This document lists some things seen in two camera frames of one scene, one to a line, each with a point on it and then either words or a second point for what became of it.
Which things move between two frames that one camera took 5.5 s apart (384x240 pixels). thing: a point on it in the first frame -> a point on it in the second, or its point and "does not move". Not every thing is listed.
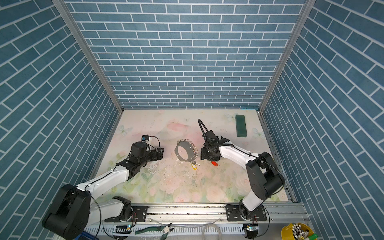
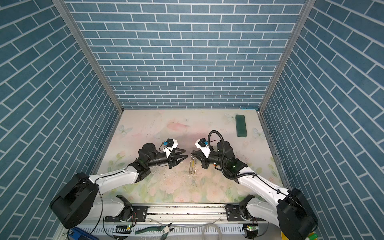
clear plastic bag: x=192 y=151 -> x=192 y=164
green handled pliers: x=165 y=229 does not move
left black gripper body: x=150 y=156 -> x=160 y=159
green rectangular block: x=241 y=125 does not move
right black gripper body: x=206 y=153 -> x=214 y=158
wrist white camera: x=145 y=137 -> x=170 y=145
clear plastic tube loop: x=219 y=232 does not move
